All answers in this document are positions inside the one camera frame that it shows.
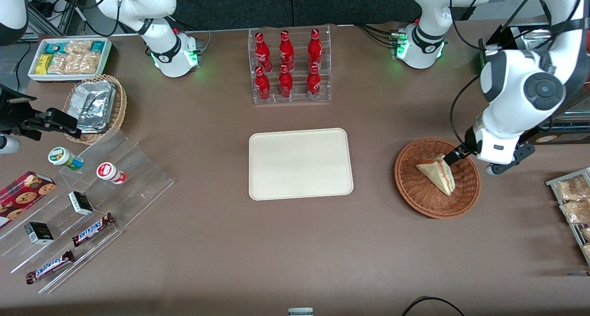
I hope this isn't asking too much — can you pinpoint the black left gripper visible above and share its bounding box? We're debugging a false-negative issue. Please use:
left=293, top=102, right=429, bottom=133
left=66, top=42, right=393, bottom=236
left=443, top=125, right=481, bottom=167

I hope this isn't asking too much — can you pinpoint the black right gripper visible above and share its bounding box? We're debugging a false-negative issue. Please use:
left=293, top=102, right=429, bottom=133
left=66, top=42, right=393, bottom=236
left=0, top=85, right=82, bottom=142

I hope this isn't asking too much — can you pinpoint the triangle sandwich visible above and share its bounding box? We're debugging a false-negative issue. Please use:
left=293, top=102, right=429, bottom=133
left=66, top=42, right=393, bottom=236
left=416, top=155, right=456, bottom=197

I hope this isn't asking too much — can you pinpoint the brown wicker basket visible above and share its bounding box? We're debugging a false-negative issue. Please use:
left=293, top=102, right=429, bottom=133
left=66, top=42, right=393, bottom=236
left=394, top=137, right=481, bottom=220

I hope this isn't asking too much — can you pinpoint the light wicker basket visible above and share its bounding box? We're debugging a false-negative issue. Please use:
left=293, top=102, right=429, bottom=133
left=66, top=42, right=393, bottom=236
left=63, top=74, right=128, bottom=145

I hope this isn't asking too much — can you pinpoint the cream plastic tray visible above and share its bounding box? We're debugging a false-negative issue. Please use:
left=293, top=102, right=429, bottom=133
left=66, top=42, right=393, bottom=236
left=248, top=128, right=354, bottom=201

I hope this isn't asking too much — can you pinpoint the green lid cup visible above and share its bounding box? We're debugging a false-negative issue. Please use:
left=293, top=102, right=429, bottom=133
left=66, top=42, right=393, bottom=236
left=48, top=147, right=84, bottom=171

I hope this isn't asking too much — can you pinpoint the silver foil packet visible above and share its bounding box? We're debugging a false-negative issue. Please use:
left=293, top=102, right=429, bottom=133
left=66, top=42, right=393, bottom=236
left=74, top=91, right=116, bottom=133
left=73, top=80, right=116, bottom=100

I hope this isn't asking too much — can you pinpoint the white snack bin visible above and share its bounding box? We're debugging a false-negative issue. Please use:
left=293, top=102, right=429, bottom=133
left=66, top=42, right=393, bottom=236
left=28, top=37, right=112, bottom=83

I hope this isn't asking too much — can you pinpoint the clear cracker bag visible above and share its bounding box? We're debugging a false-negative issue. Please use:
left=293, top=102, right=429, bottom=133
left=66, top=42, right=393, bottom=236
left=83, top=52, right=102, bottom=74
left=67, top=53, right=86, bottom=74
left=66, top=40, right=93, bottom=54
left=47, top=54, right=70, bottom=74

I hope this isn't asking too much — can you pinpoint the red tartan cookie box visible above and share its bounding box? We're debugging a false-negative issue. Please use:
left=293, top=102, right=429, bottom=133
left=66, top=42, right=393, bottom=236
left=0, top=171, right=57, bottom=229

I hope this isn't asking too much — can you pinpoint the red lid cup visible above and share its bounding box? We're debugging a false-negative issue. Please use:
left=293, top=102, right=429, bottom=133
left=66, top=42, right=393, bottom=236
left=96, top=162, right=127, bottom=185

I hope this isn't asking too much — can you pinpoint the small black carton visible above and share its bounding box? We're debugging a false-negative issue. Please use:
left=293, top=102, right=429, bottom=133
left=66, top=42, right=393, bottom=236
left=68, top=191, right=94, bottom=216
left=24, top=221, right=54, bottom=245

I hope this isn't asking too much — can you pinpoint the Snickers chocolate bar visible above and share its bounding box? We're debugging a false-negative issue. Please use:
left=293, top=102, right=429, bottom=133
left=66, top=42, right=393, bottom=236
left=72, top=212, right=116, bottom=247
left=25, top=250, right=75, bottom=285

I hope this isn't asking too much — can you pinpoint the clear acrylic stepped stand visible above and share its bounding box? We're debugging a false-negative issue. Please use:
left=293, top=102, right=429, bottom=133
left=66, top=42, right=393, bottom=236
left=0, top=129, right=175, bottom=294

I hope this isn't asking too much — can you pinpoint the red cola bottle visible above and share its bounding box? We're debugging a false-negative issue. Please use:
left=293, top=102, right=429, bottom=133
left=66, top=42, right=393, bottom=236
left=254, top=32, right=272, bottom=73
left=307, top=28, right=323, bottom=70
left=278, top=64, right=294, bottom=99
left=278, top=30, right=295, bottom=71
left=254, top=66, right=272, bottom=101
left=306, top=64, right=322, bottom=100

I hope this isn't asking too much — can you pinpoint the clear acrylic bottle rack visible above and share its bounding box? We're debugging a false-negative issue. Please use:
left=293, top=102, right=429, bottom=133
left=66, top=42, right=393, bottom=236
left=248, top=24, right=332, bottom=105

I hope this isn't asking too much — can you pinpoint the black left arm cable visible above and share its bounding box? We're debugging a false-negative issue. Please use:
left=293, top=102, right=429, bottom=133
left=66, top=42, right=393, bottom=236
left=449, top=74, right=484, bottom=146

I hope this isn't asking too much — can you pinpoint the left wrist camera assembly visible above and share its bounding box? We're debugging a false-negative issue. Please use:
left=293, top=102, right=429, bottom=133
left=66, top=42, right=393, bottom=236
left=484, top=142, right=536, bottom=176

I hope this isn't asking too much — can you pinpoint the grey wire snack tray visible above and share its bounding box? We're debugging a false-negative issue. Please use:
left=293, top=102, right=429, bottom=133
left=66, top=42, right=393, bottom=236
left=545, top=167, right=590, bottom=267

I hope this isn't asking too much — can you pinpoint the aluminium frame rack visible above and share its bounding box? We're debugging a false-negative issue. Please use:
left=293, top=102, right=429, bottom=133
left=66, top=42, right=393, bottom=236
left=28, top=0, right=83, bottom=36

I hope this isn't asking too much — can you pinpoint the black looped table cable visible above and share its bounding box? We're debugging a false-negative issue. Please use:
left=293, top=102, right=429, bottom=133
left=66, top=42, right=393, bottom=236
left=401, top=297, right=466, bottom=316

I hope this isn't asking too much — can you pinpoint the black base cable bundle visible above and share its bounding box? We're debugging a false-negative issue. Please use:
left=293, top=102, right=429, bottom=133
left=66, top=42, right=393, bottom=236
left=354, top=23, right=397, bottom=47

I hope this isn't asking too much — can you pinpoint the black right base cable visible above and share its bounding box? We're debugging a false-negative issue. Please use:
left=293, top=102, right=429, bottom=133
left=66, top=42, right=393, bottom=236
left=173, top=16, right=212, bottom=54

